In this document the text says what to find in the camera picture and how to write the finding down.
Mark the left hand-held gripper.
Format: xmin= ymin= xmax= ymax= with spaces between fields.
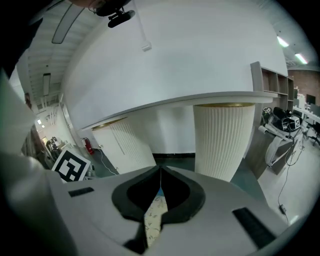
xmin=51 ymin=149 xmax=96 ymax=184

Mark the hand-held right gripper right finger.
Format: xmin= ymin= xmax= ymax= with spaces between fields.
xmin=147 ymin=164 xmax=289 ymax=256

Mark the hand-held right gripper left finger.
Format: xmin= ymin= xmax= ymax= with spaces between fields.
xmin=49 ymin=164 xmax=161 ymax=256

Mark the cream patterned footstool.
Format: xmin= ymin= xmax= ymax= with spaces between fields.
xmin=144 ymin=194 xmax=169 ymax=248

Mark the white table with fluted legs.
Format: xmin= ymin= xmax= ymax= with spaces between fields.
xmin=79 ymin=90 xmax=280 ymax=183

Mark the red fire extinguisher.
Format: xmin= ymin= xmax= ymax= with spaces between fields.
xmin=81 ymin=136 xmax=95 ymax=156

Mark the long ceiling light panel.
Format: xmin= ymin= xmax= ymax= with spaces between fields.
xmin=51 ymin=2 xmax=85 ymax=45
xmin=42 ymin=72 xmax=52 ymax=96

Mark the spare gripper device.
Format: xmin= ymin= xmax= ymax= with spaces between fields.
xmin=281 ymin=116 xmax=301 ymax=131

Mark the black bag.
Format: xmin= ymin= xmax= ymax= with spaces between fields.
xmin=271 ymin=106 xmax=294 ymax=122

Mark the person's black shirt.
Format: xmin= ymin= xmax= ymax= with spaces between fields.
xmin=0 ymin=14 xmax=45 ymax=73

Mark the grey shelf unit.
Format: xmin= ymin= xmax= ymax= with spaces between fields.
xmin=249 ymin=61 xmax=295 ymax=113

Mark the person's head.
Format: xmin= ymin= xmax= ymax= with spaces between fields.
xmin=71 ymin=0 xmax=132 ymax=17

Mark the white wall cable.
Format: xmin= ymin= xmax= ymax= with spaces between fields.
xmin=98 ymin=148 xmax=119 ymax=176

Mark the thin black floor cable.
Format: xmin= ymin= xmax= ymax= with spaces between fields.
xmin=277 ymin=139 xmax=305 ymax=226

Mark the black head-worn camera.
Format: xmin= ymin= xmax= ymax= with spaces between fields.
xmin=107 ymin=9 xmax=136 ymax=29

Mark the white wall conduit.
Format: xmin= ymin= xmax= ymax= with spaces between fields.
xmin=134 ymin=0 xmax=149 ymax=46

